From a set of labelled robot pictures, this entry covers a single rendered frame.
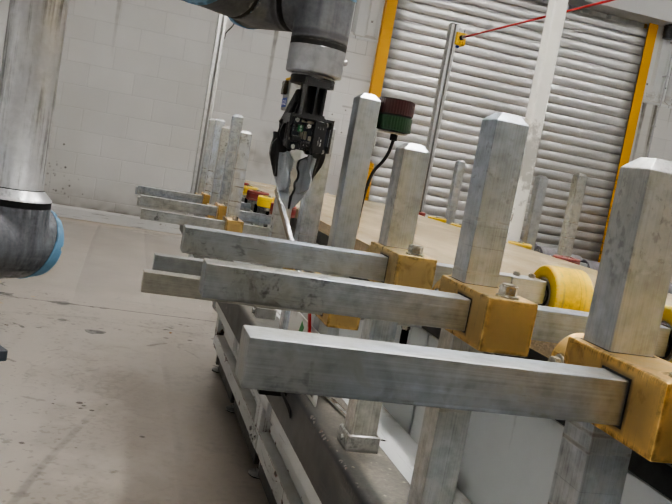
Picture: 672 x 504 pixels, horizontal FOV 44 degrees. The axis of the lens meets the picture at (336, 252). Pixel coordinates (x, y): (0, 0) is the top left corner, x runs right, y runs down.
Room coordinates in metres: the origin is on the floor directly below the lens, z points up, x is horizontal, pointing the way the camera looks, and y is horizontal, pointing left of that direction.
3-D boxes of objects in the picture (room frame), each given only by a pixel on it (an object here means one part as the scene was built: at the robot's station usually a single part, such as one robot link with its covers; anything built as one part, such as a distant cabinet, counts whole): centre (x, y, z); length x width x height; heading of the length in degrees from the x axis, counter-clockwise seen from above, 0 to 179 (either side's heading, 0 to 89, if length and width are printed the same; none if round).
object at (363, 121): (1.30, -0.01, 0.93); 0.03 x 0.03 x 0.48; 16
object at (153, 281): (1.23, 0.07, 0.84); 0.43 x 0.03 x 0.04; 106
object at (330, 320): (1.28, -0.01, 0.85); 0.13 x 0.06 x 0.05; 16
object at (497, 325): (0.79, -0.15, 0.95); 0.13 x 0.06 x 0.05; 16
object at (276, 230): (1.79, 0.13, 0.93); 0.05 x 0.04 x 0.45; 16
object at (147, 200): (2.69, 0.44, 0.83); 0.43 x 0.03 x 0.04; 106
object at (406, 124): (1.31, -0.05, 1.14); 0.06 x 0.06 x 0.02
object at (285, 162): (1.32, 0.10, 1.02); 0.06 x 0.03 x 0.09; 15
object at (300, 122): (1.32, 0.08, 1.13); 0.09 x 0.08 x 0.12; 15
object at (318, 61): (1.33, 0.08, 1.21); 0.10 x 0.09 x 0.05; 105
